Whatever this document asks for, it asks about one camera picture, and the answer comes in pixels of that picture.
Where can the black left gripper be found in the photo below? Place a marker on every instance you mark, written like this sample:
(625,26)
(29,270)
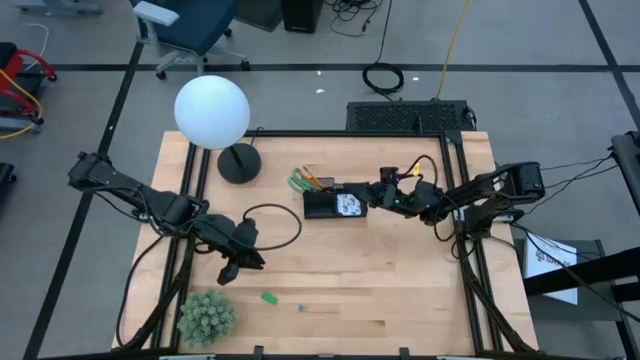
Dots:
(240,252)

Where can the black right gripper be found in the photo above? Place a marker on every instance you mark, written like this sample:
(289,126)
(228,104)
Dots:
(390,196)

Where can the green eraser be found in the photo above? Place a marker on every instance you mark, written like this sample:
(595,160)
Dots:
(269,298)

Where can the black mesh desk organizer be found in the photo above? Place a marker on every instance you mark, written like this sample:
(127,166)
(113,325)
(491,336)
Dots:
(320,207)

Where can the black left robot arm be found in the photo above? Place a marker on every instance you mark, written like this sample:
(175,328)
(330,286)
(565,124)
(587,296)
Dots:
(150,200)

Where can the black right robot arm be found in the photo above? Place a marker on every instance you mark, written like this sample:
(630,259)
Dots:
(470,188)

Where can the blue office chair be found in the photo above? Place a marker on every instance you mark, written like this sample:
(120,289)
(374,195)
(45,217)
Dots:
(200,22)

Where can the green artificial plant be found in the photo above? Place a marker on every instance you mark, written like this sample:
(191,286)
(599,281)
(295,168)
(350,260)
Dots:
(206,320)

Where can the black perforated computer case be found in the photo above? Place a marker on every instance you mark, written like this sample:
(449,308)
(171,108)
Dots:
(407,116)

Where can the white globe desk lamp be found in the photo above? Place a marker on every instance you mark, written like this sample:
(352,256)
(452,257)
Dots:
(212,112)

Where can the black tower box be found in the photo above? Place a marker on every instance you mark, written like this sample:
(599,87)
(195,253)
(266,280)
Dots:
(301,15)

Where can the white printed paper sheet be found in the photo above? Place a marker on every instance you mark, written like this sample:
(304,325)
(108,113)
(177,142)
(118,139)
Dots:
(547,270)

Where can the black crossbeam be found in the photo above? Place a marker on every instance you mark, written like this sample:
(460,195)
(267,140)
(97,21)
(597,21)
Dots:
(590,270)

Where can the black equipment edge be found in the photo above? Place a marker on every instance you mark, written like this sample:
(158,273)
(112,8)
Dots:
(627,165)

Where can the red and black cart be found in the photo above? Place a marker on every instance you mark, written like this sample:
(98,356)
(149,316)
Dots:
(11,64)

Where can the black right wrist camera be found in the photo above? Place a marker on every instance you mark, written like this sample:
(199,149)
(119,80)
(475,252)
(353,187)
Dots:
(388,175)

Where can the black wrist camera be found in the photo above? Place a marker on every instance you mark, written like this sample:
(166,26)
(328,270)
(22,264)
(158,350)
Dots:
(246,231)
(388,175)

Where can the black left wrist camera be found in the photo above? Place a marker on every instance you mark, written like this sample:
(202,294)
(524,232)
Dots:
(246,231)

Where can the black aluminium table frame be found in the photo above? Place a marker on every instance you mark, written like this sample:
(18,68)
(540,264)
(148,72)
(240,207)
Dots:
(325,133)

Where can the silver mounting bracket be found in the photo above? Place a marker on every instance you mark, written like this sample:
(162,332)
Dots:
(145,218)
(460,214)

